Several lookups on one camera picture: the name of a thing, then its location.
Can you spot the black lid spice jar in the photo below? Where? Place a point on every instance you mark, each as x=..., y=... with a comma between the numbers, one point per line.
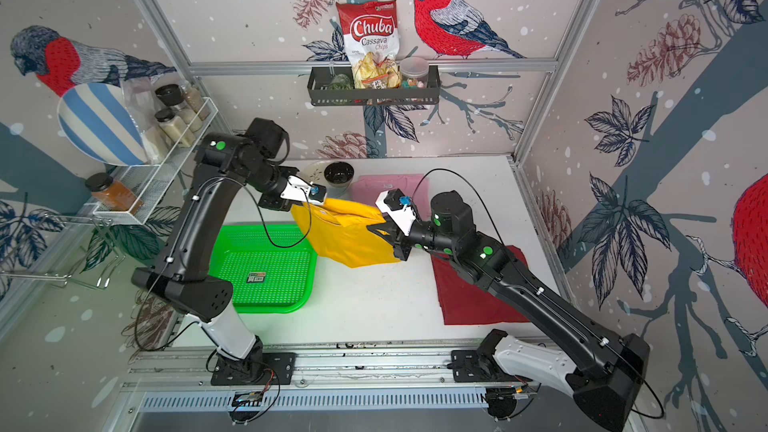
x=175, y=128
x=171, y=96

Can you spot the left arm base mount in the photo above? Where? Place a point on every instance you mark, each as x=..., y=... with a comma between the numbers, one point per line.
x=258, y=369

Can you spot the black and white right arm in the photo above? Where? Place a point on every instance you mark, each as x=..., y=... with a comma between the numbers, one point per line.
x=600, y=370

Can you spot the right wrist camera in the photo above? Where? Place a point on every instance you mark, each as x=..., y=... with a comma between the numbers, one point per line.
x=396, y=200

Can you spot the orange spice jar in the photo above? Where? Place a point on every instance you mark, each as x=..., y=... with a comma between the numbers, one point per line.
x=112, y=193

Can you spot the pink folded t-shirt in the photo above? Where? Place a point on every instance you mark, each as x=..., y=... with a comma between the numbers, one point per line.
x=367, y=188

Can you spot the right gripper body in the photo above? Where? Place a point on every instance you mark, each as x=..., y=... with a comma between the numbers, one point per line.
x=402, y=244

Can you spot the light blue plate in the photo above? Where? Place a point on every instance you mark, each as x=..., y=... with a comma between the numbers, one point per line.
x=315, y=173

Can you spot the blue striped plate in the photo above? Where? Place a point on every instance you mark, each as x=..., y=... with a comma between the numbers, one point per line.
x=95, y=120

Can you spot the dark red t-shirt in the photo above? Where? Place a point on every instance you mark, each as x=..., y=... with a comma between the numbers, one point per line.
x=463, y=304

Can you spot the black bowl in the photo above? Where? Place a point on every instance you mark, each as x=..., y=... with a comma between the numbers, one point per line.
x=339, y=174

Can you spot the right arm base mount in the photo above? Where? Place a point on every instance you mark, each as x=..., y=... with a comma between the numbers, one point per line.
x=471, y=366

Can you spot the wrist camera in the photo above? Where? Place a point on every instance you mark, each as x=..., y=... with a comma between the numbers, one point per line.
x=317, y=194
x=396, y=200

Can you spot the yellow t-shirt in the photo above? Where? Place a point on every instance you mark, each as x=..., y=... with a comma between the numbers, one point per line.
x=338, y=230

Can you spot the clear candy container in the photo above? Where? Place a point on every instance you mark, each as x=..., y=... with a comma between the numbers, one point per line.
x=414, y=72

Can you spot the green plastic basket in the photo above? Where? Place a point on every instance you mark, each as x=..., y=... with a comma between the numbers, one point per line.
x=271, y=267

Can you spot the red cassava chips bag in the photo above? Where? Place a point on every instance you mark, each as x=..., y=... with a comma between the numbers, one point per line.
x=371, y=41

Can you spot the black wall shelf basket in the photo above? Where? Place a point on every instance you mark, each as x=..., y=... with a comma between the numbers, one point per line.
x=321, y=93

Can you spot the green jar on shelf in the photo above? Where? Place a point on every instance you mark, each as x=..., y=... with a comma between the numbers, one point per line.
x=341, y=82

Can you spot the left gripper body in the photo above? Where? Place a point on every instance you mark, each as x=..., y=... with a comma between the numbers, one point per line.
x=279, y=200

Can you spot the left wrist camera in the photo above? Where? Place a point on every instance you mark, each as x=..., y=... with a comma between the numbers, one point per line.
x=317, y=194

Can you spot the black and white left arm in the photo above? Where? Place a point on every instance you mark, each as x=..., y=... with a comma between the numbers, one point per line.
x=224, y=165

